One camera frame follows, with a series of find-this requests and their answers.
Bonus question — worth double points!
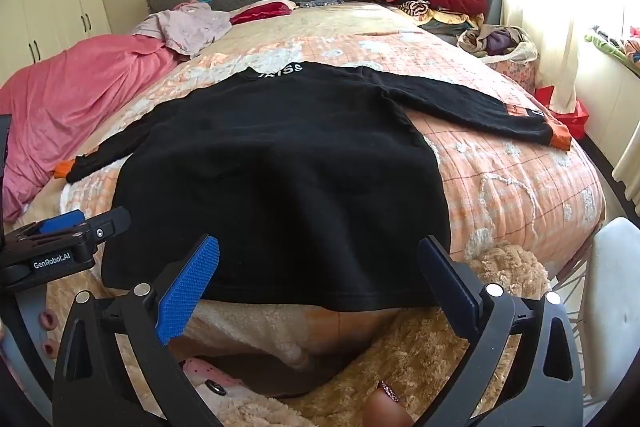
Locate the colourful cloth on windowsill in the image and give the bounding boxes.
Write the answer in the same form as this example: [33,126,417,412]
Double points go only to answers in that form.
[584,25,640,80]

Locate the black t-shirt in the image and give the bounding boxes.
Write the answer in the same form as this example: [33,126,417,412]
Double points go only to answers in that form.
[54,62,572,314]

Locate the person's right hand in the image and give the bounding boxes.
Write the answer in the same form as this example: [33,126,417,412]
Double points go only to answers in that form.
[361,379,415,427]

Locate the pale pink crumpled garment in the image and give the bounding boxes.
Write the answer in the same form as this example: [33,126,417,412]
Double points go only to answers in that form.
[132,0,233,58]

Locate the red bag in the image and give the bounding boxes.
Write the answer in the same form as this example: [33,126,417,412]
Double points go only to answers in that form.
[535,85,591,140]

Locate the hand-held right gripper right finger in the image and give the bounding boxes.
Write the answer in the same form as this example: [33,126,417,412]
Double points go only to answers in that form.
[417,234,586,427]

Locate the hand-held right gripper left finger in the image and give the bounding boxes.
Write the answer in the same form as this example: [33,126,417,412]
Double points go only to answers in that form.
[52,234,236,427]

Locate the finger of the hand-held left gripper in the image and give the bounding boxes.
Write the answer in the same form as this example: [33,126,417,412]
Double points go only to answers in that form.
[75,206,132,254]
[17,209,87,239]

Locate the orange checked bed blanket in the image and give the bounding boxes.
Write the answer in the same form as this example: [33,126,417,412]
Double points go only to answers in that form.
[59,2,607,313]

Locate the pink quilt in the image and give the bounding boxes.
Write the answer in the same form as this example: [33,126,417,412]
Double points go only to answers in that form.
[0,34,179,224]

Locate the red pillow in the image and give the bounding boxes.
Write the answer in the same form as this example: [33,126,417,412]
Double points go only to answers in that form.
[230,0,297,26]

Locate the floral bedside box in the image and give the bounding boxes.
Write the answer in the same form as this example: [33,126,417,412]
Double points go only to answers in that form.
[487,57,539,92]

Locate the white chair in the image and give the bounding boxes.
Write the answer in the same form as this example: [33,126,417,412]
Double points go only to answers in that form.
[581,217,640,410]

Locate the cream wardrobe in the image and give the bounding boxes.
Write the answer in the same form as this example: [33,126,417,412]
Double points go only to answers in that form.
[0,0,114,82]

